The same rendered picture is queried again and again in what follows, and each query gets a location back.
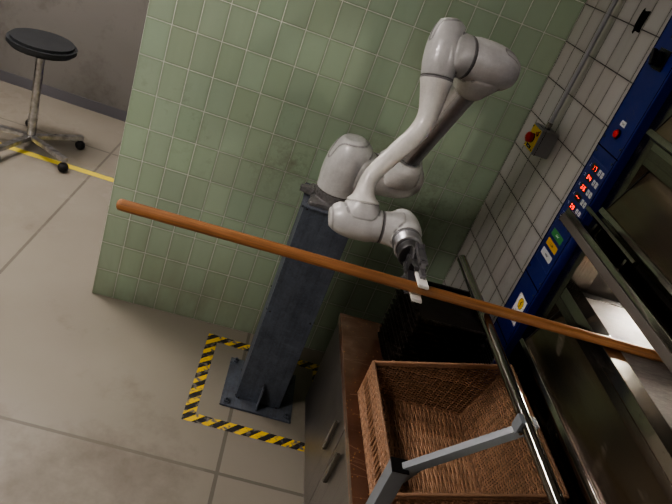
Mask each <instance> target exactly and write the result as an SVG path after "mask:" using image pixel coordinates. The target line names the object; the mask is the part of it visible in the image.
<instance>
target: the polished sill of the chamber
mask: <svg viewBox="0 0 672 504"><path fill-rule="evenodd" d="M560 297H561V299H562V300H563V302H564V304H565V305H566V307H567V309H568V310H569V312H570V314H571V315H572V317H573V319H574V320H575V322H576V324H577V325H578V327H579V328H580V329H584V330H587V331H591V332H594V333H598V334H601V335H605V336H608V337H611V336H610V335H609V333H608V331H607V330H606V328H605V327H604V325H603V324H602V322H601V321H600V319H599V318H598V316H597V315H596V313H595V312H594V310H593V308H592V307H591V305H590V304H589V302H588V301H587V299H586V298H585V296H584V295H583V293H582V292H581V291H578V290H574V289H571V288H568V287H566V288H565V289H564V291H563V293H562V294H561V296H560ZM588 344H589V346H590V347H591V349H592V351H593V352H594V354H595V356H596V358H597V359H598V361H599V363H600V364H601V366H602V368H603V369H604V371H605V373H606V374H607V376H608V378H609V379H610V381H611V383H612V384H613V386H614V388H615V390H616V391H617V393H618V395H619V396H620V398H621V400H622V401H623V403H624V405H625V406H626V408H627V410H628V411H629V413H630V415H631V417H632V418H633V420H634V422H635V423H636V425H637V427H638V428H639V430H640V432H641V433H642V435H643V437H644V438H645V440H646V442H647V443H648V445H649V447H650V449H651V450H652V452H653V454H654V455H655V457H656V459H657V460H658V462H659V464H660V465H661V467H662V469H663V470H664V472H665V474H666V476H667V477H668V479H669V481H670V482H671V484H672V430H671V428H670V427H669V425H668V424H667V422H666V421H665V419H664V417H663V416H662V414H661V413H660V411H659V410H658V408H657V407H656V405H655V404H654V402H653V401H652V399H651V397H650V396H649V394H648V393H647V391H646V390H645V388H644V387H643V385H642V384H641V382H640V381H639V379H638V378H637V376H636V374H635V373H634V371H633V370H632V368H631V367H630V365H629V364H628V362H627V361H626V359H625V358H624V356H623V355H622V353H621V351H619V350H616V349H612V348H608V347H605V346H601V345H598V344H594V343H591V342H588Z"/></svg>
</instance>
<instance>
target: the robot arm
mask: <svg viewBox="0 0 672 504"><path fill-rule="evenodd" d="M465 29H466V27H465V25H464V24H463V22H461V21H460V20H459V19H458V18H453V17H445V18H441V19H440V20H439V21H438V22H437V23H436V24H435V26H434V27H433V29H432V31H431V33H430V35H429V38H428V40H427V43H426V46H425V50H424V54H423V58H422V65H421V75H420V98H419V109H418V113H417V116H416V118H415V120H414V121H413V123H412V124H411V126H410V127H409V128H408V129H407V130H406V131H405V132H404V133H403V134H402V135H401V136H399V137H398V138H397V139H396V140H395V141H394V142H393V143H392V144H391V145H390V146H389V147H388V148H387V149H385V150H383V151H381V152H380V153H375V152H373V148H372V146H371V144H370V143H369V142H368V141H367V140H366V139H365V138H364V137H362V136H360V135H357V134H352V133H348V134H344V135H342V136H340V137H339V138H338V139H337V140H336V141H335V142H334V144H333V145H332V146H331V148H330V149H329V151H328V153H327V155H326V157H325V160H324V162H323V165H322V167H321V170H320V174H319V178H318V181H317V184H315V183H311V185H309V184H301V186H300V191H302V192H304V193H306V194H308V195H310V199H309V200H308V204H309V205H310V206H314V207H319V208H322V209H325V210H328V211H329V212H328V225H329V227H330V228H331V229H332V230H333V231H335V232H336V233H338V234H340V235H342V236H344V237H347V238H350V239H354V240H358V241H363V242H375V243H380V244H383V245H386V246H389V247H391V248H393V250H394V254H395V256H396V257H397V258H398V261H399V262H400V264H401V265H402V266H403V271H404V274H403V275H402V276H400V278H404V279H407V280H411V281H414V282H416V281H417V285H418V287H419V288H422V289H426V290H429V286H428V282H427V278H426V273H425V272H426V269H425V267H427V266H428V260H427V255H426V251H425V244H423V242H422V231H421V227H420V224H419V221H418V219H417V218H416V216H415V215H414V214H413V213H412V212H411V211H409V210H407V209H403V208H401V209H396V210H394V211H382V210H380V208H379V202H378V201H377V199H376V197H375V195H378V196H383V197H389V198H407V197H410V196H413V195H415V194H416V193H417V192H418V191H419V190H420V189H421V187H422V185H423V182H424V171H423V164H422V160H423V159H424V158H425V157H426V155H427V154H428V153H429V152H430V151H431V150H432V149H433V148H434V146H435V145H436V144H437V143H438V142H439V141H440V140H441V139H442V137H443V136H444V135H445V134H446V133H447V132H448V131H449V129H450V128H451V127H452V126H453V125H454V124H455V123H456V122H457V120H458V119H459V118H460V117H461V116H462V115H463V114H464V113H465V111H466V110H467V109H468V108H469V107H470V106H471V105H472V104H473V102H474V101H478V100H482V99H483V98H485V97H487V96H489V95H491V94H493V93H495V92H497V91H503V90H506V89H508V88H510V87H512V86H513V85H514V83H515V82H516V81H517V80H518V78H519V75H520V70H521V65H520V62H519V60H518V59H517V57H516V55H515V54H514V53H513V52H512V51H511V50H510V49H508V48H507V47H505V46H504V45H502V44H499V43H497V42H494V41H492V40H489V39H486V38H483V37H476V36H473V35H470V34H468V33H465ZM417 271H418V272H417Z"/></svg>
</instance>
